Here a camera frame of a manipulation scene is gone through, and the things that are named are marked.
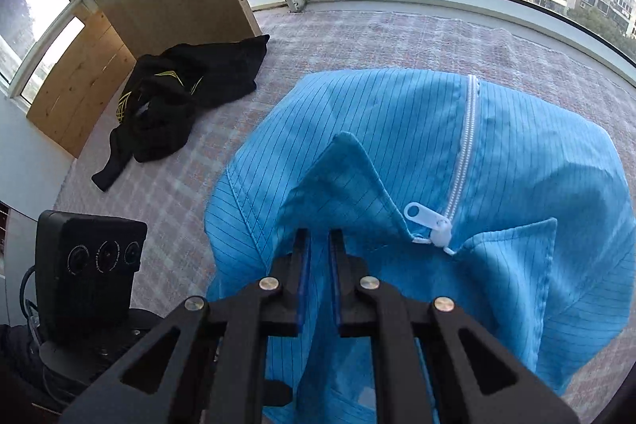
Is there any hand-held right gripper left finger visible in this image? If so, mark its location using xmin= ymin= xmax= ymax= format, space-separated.
xmin=58 ymin=228 xmax=313 ymax=424

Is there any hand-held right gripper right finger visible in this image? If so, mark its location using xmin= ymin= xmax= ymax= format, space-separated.
xmin=329 ymin=228 xmax=581 ymax=424

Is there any blue zip coat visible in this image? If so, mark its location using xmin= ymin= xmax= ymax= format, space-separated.
xmin=204 ymin=68 xmax=628 ymax=424

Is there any knotty pine board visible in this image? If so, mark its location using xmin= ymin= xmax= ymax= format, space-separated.
xmin=26 ymin=9 xmax=138 ymax=159

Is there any black garment with yellow stripes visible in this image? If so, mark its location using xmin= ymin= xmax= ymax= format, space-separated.
xmin=91 ymin=35 xmax=270 ymax=193

